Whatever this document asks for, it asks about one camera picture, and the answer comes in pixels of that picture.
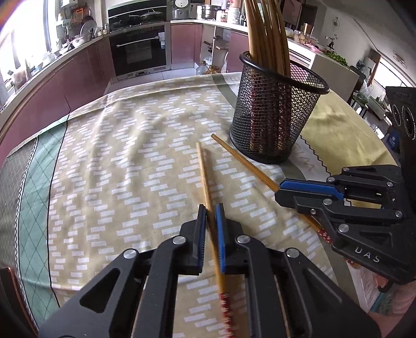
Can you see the patterned beige tablecloth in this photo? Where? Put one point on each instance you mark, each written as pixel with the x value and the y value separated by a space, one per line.
pixel 130 162

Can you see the lidded black wok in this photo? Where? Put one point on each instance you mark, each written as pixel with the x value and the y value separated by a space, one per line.
pixel 146 15

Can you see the yellow-green table cover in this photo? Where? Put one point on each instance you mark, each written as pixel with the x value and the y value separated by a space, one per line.
pixel 344 130

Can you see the steel steamer pot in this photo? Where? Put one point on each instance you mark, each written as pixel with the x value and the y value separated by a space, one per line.
pixel 210 12

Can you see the wooden chair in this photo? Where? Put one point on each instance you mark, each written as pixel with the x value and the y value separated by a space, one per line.
pixel 13 299

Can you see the mauve kitchen cabinets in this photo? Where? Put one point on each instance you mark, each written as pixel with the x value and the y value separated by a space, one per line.
pixel 65 84

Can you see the person's right forearm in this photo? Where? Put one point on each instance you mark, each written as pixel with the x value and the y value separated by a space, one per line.
pixel 399 325

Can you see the plastic oil bottle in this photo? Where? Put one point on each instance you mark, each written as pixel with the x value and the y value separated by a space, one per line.
pixel 202 69

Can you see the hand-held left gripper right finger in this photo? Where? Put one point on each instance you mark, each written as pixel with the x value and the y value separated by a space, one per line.
pixel 220 237

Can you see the steel basin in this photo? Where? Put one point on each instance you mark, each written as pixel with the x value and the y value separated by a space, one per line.
pixel 81 39

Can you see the white cabinet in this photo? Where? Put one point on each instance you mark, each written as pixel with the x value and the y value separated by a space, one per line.
pixel 325 74

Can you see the green vegetables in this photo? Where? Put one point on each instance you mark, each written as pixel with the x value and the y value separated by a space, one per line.
pixel 336 58

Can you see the red floral bamboo chopstick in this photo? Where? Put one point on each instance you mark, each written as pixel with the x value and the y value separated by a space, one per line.
pixel 204 182
pixel 243 159

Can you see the black stove unit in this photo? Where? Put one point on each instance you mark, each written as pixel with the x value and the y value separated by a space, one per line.
pixel 120 14

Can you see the black mesh holder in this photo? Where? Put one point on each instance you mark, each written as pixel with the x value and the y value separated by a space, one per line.
pixel 269 130

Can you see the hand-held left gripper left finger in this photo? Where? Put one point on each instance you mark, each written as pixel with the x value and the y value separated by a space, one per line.
pixel 202 234

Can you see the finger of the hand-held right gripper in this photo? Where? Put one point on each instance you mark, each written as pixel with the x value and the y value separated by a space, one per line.
pixel 302 203
pixel 308 189

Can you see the bunch of chopsticks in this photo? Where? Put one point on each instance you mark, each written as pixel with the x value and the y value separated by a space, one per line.
pixel 260 39

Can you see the black built-in oven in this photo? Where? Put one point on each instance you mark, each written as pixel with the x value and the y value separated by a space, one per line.
pixel 139 48

